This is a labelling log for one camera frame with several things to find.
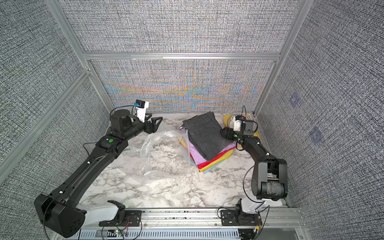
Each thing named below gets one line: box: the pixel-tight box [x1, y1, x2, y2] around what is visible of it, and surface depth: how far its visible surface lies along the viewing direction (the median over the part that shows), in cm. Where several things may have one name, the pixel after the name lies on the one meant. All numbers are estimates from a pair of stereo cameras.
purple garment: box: [184, 128, 237, 166], surface depth 83 cm
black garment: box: [182, 111, 233, 161], surface depth 85 cm
